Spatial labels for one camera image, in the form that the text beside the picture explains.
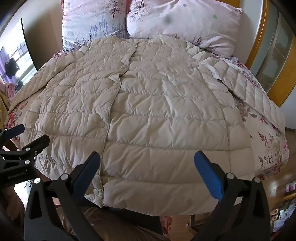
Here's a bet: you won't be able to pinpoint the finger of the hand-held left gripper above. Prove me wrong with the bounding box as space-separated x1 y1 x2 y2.
0 134 50 174
0 124 25 141

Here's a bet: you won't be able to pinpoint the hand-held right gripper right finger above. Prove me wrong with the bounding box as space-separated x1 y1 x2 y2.
194 151 271 241

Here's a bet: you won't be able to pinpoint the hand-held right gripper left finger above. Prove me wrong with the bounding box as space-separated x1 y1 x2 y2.
24 151 102 241

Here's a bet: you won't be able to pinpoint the cream quilted down coat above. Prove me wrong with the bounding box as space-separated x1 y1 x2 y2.
10 34 286 216

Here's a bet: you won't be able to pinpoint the person's left forearm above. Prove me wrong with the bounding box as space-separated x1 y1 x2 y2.
0 185 26 233

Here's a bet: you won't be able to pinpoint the pink floral cloth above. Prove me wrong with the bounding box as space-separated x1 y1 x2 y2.
0 82 17 127

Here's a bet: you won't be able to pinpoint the person's brown trousers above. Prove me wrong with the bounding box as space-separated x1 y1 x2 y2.
58 204 167 241

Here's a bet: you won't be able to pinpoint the floral bed sheet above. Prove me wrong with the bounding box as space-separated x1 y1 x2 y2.
5 50 290 186

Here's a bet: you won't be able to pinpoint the colourful printed clutter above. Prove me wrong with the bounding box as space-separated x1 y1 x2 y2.
272 181 296 232

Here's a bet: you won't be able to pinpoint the pink tree print pillow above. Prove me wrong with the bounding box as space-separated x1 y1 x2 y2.
126 0 243 58
62 0 131 51

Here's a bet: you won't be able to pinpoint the wooden headboard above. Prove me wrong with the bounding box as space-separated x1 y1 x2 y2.
245 0 296 107

